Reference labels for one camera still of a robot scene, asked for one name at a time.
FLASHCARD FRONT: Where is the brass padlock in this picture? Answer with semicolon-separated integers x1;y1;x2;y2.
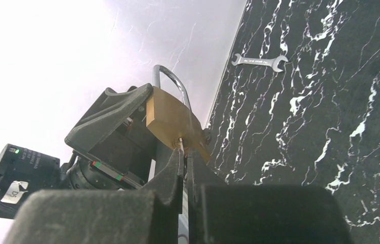
146;65;211;163

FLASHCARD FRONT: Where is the silver open-end wrench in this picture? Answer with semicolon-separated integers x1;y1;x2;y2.
231;53;288;73

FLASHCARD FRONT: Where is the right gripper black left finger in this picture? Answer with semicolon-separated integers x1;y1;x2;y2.
4;149;185;243

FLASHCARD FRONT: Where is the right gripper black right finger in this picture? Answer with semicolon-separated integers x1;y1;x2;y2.
187;149;353;243

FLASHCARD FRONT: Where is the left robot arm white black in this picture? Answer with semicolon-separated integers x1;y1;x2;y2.
0;84;161;219

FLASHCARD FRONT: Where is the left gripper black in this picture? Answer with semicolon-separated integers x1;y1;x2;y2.
60;83;172;190

